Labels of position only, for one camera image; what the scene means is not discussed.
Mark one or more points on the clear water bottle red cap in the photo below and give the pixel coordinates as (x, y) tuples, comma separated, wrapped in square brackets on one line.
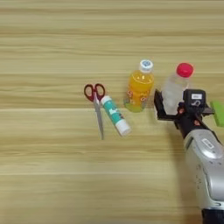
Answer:
[(175, 90)]

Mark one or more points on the teal and white glue stick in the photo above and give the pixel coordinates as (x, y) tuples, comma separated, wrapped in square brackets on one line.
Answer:
[(115, 115)]

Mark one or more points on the orange juice bottle white cap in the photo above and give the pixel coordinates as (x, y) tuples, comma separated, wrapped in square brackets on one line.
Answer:
[(140, 87)]

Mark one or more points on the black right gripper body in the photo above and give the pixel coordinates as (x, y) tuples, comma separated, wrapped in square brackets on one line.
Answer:
[(188, 124)]

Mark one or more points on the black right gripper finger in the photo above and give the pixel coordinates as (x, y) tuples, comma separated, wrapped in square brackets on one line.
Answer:
[(209, 108), (159, 108)]

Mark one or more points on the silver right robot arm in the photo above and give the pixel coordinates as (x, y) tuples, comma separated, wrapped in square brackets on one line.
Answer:
[(207, 175)]

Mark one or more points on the green flat block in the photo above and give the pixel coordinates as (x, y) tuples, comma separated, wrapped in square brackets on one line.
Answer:
[(219, 115)]

